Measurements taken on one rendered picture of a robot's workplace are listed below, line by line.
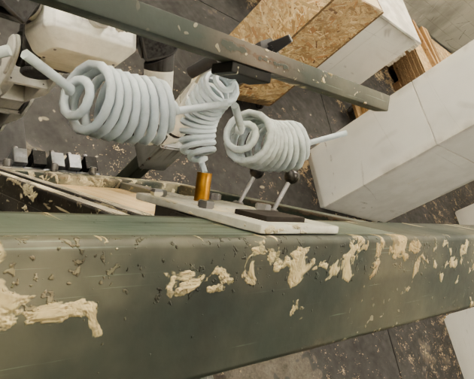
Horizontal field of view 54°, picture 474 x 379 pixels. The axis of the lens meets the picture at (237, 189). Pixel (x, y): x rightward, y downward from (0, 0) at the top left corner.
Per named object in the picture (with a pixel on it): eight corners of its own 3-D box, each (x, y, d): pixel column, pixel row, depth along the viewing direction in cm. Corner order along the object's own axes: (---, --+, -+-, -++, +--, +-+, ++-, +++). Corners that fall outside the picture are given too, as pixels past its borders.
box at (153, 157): (157, 147, 198) (180, 125, 186) (162, 172, 194) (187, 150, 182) (132, 144, 190) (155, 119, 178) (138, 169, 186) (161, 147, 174)
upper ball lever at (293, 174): (268, 219, 111) (293, 173, 115) (280, 222, 109) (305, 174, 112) (259, 211, 109) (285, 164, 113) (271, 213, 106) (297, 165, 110)
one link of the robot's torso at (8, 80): (-26, 73, 180) (14, 19, 146) (22, 83, 192) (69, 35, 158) (-26, 110, 177) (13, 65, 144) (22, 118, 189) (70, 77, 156)
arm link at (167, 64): (140, 64, 148) (141, 18, 143) (168, 65, 151) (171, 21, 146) (146, 71, 138) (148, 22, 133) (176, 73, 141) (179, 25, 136)
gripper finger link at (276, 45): (293, 43, 120) (272, 54, 123) (287, 31, 120) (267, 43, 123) (291, 43, 119) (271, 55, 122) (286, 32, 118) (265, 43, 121)
